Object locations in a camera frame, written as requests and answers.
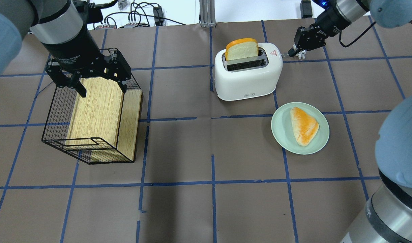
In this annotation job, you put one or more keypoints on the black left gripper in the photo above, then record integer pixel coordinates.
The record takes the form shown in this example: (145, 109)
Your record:
(72, 50)

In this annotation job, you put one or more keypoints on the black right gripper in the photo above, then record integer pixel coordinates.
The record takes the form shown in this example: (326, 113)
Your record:
(328, 22)

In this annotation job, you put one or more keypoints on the white two-slot toaster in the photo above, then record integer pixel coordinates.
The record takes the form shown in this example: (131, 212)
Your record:
(248, 77)

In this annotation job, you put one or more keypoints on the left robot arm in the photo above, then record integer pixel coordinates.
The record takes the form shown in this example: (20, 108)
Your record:
(61, 26)

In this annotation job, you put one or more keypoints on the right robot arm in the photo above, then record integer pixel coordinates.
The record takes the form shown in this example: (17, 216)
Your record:
(387, 215)

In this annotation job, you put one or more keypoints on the sliced toast bread in toaster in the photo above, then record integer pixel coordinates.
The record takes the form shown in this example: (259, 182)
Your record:
(241, 48)

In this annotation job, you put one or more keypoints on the wooden board in basket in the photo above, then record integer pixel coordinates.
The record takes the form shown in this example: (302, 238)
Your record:
(103, 124)

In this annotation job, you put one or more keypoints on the light green round plate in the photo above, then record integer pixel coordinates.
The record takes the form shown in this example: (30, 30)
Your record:
(283, 132)

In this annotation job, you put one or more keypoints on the triangular golden bread pastry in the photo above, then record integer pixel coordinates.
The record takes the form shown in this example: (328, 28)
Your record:
(304, 126)

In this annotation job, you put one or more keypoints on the black wire basket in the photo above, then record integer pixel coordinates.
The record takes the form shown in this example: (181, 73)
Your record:
(58, 121)

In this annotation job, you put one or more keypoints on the aluminium frame post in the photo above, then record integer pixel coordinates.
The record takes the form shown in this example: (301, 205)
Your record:
(207, 13)

